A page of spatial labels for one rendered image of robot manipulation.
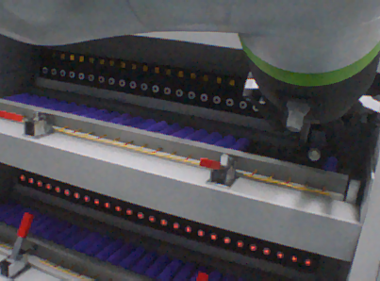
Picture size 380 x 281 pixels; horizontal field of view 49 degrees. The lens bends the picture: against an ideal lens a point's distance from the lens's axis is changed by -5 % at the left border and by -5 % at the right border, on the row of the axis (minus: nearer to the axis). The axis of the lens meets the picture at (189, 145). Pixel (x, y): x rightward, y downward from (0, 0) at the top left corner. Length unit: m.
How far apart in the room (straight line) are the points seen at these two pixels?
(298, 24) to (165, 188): 0.35
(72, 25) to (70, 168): 0.37
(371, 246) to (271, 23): 0.32
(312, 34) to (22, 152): 0.48
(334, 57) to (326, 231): 0.27
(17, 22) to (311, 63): 0.14
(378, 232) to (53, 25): 0.36
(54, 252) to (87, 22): 0.50
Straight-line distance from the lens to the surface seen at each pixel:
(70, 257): 0.65
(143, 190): 0.51
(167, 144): 0.54
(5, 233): 0.72
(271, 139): 0.62
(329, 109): 0.29
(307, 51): 0.21
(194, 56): 0.71
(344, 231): 0.46
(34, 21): 0.21
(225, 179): 0.48
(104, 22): 0.20
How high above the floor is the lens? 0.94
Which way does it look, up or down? 1 degrees down
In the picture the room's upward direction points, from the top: 12 degrees clockwise
